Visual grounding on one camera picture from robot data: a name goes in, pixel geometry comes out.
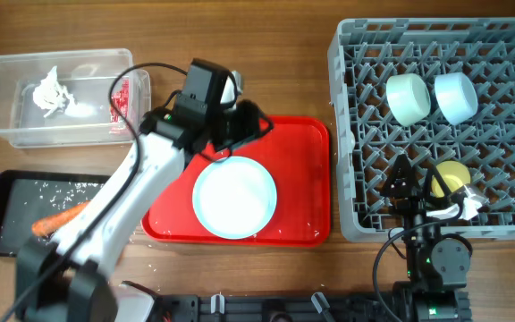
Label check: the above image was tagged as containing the white tissue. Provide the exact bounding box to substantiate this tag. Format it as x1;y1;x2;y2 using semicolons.
32;65;77;118

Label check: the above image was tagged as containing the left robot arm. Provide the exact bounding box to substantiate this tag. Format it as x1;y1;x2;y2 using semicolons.
5;58;274;321

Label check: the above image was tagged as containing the black plastic tray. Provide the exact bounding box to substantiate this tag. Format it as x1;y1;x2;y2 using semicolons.
0;170;109;257

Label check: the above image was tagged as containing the light blue bowl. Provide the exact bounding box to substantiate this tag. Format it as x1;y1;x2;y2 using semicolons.
434;72;478;125

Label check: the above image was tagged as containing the mint green bowl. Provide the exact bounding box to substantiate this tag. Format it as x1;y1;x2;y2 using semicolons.
385;73;431;126

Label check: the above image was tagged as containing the light blue plate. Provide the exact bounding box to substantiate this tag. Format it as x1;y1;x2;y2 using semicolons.
192;157;277;240

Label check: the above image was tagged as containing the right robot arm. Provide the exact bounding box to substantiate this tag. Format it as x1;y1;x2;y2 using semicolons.
372;155;473;322

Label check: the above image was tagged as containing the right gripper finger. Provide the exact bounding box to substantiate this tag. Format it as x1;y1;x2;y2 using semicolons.
380;154;421;199
423;165;454;202

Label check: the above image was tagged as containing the grey dishwasher rack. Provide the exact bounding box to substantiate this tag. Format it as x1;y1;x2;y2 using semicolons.
327;18;515;242

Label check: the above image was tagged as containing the red snack wrapper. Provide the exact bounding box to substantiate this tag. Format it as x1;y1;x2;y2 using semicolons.
109;78;130;135

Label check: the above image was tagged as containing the orange carrot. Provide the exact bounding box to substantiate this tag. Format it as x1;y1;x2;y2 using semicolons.
31;200;89;237

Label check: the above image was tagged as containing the yellow cup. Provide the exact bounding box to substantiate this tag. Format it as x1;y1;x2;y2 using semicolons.
430;160;471;198

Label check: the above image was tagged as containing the clear plastic bin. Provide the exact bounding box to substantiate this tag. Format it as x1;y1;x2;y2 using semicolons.
0;48;151;148

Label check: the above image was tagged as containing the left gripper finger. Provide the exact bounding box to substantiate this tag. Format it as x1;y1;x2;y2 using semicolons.
237;99;274;143
198;140;240;163

